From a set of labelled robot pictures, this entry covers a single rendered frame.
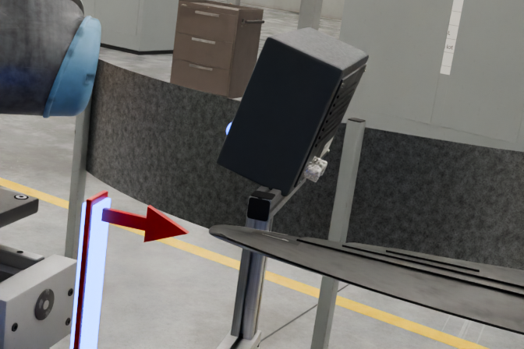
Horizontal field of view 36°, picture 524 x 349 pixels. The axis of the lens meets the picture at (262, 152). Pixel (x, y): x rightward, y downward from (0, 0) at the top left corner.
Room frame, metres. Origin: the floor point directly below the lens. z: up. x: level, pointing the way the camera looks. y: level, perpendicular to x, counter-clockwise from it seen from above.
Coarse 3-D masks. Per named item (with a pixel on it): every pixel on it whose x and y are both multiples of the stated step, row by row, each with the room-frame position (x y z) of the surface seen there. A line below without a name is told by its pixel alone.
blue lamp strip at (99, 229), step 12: (96, 204) 0.49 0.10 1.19; (108, 204) 0.50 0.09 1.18; (96, 216) 0.48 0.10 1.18; (96, 228) 0.49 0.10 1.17; (96, 240) 0.49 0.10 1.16; (96, 252) 0.49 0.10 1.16; (96, 264) 0.49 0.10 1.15; (96, 276) 0.49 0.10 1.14; (96, 288) 0.49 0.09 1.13; (84, 300) 0.48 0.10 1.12; (96, 300) 0.50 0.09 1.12; (84, 312) 0.48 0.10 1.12; (96, 312) 0.50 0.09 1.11; (84, 324) 0.48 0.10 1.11; (96, 324) 0.50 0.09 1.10; (84, 336) 0.48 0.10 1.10; (96, 336) 0.50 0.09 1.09; (84, 348) 0.48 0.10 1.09; (96, 348) 0.50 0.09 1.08
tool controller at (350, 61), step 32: (288, 32) 1.16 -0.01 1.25; (320, 32) 1.30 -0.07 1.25; (256, 64) 1.07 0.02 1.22; (288, 64) 1.05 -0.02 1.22; (320, 64) 1.04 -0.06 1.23; (352, 64) 1.12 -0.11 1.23; (256, 96) 1.06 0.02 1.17; (288, 96) 1.05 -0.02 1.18; (320, 96) 1.04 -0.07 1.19; (256, 128) 1.06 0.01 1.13; (288, 128) 1.05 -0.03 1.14; (320, 128) 1.06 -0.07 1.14; (224, 160) 1.07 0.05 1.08; (256, 160) 1.06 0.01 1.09; (288, 160) 1.05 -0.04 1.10; (320, 160) 1.12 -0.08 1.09; (288, 192) 1.05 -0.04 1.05
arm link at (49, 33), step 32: (0, 0) 0.90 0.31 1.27; (32, 0) 0.90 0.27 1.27; (64, 0) 0.92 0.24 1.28; (0, 32) 0.86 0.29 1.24; (32, 32) 0.87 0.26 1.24; (64, 32) 0.89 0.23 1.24; (96, 32) 0.91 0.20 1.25; (0, 64) 0.84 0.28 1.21; (32, 64) 0.86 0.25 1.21; (64, 64) 0.87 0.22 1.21; (96, 64) 0.89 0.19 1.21; (0, 96) 0.85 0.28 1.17; (32, 96) 0.86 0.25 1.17; (64, 96) 0.88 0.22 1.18
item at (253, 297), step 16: (256, 192) 1.02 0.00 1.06; (256, 224) 1.01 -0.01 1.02; (256, 256) 1.00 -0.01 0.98; (240, 272) 1.00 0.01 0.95; (256, 272) 1.00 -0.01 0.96; (240, 288) 1.00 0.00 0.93; (256, 288) 1.00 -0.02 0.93; (240, 304) 1.00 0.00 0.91; (256, 304) 1.00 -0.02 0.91; (240, 320) 1.00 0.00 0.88; (256, 320) 1.01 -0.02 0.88; (240, 336) 1.00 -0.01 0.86
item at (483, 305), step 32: (224, 224) 0.45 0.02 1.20; (288, 256) 0.38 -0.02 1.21; (320, 256) 0.41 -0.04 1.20; (352, 256) 0.43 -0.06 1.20; (384, 256) 0.45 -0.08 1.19; (416, 256) 0.46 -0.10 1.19; (384, 288) 0.38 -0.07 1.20; (416, 288) 0.39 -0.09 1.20; (448, 288) 0.41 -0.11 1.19; (480, 288) 0.42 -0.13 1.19; (512, 288) 0.43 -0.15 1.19; (480, 320) 0.38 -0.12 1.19; (512, 320) 0.38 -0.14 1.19
